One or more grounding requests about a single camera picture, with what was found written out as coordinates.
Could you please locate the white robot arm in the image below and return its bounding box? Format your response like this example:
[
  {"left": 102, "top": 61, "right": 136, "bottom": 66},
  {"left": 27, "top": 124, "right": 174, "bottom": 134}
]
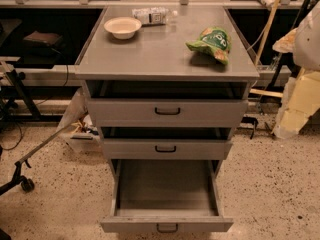
[{"left": 273, "top": 2, "right": 320, "bottom": 139}]

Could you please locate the grey drawer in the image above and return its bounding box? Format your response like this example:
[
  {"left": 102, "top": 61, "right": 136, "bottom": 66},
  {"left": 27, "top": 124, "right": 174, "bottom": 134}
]
[
  {"left": 101, "top": 139, "right": 232, "bottom": 160},
  {"left": 101, "top": 159, "right": 233, "bottom": 233},
  {"left": 87, "top": 99, "right": 248, "bottom": 128}
]

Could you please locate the black floor cable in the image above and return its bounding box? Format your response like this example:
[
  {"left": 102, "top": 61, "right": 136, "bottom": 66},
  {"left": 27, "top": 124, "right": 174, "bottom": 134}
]
[{"left": 0, "top": 118, "right": 24, "bottom": 152}]

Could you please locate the wooden easel frame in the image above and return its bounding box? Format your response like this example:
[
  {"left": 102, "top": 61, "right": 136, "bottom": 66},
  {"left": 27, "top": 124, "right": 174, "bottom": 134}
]
[{"left": 249, "top": 0, "right": 288, "bottom": 99}]

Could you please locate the grey metal drawer cabinet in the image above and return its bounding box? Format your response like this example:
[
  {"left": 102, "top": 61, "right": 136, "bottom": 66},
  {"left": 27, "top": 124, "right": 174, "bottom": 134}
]
[{"left": 74, "top": 4, "right": 260, "bottom": 178}]

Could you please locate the clear plastic water bottle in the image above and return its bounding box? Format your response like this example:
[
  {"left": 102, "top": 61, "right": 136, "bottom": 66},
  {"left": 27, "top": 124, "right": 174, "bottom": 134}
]
[{"left": 132, "top": 7, "right": 178, "bottom": 26}]

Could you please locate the grey top drawer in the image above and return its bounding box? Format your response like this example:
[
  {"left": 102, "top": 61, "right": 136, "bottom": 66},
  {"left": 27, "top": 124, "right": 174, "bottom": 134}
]
[{"left": 87, "top": 99, "right": 248, "bottom": 128}]

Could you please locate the black wheeled stand leg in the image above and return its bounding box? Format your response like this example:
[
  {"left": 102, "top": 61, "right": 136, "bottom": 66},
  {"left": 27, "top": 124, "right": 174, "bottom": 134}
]
[{"left": 0, "top": 126, "right": 68, "bottom": 195}]

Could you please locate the grey bottom drawer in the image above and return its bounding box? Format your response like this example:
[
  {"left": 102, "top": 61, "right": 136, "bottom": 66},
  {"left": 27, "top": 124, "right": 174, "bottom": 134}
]
[{"left": 101, "top": 159, "right": 233, "bottom": 233}]

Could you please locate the grey middle drawer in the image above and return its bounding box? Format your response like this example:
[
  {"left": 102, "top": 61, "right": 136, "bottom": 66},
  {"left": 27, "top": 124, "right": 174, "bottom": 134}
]
[{"left": 101, "top": 139, "right": 232, "bottom": 160}]

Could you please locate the white paper bowl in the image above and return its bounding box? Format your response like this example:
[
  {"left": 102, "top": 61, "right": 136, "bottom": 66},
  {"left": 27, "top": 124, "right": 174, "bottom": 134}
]
[{"left": 104, "top": 17, "right": 142, "bottom": 40}]

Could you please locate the dark box on shelf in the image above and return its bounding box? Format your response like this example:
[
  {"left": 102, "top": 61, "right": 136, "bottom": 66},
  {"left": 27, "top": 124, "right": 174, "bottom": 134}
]
[{"left": 23, "top": 31, "right": 62, "bottom": 47}]

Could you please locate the clear plastic bag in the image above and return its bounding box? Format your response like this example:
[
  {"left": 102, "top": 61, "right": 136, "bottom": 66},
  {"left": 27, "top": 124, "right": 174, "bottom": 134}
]
[{"left": 57, "top": 88, "right": 87, "bottom": 131}]

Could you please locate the green rice chip bag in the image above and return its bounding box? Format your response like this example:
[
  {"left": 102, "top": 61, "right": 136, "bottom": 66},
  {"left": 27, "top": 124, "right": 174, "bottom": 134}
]
[{"left": 186, "top": 27, "right": 231, "bottom": 65}]

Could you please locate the black metal table leg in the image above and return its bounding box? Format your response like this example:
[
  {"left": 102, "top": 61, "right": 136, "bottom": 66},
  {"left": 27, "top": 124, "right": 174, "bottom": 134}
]
[{"left": 0, "top": 56, "right": 41, "bottom": 120}]

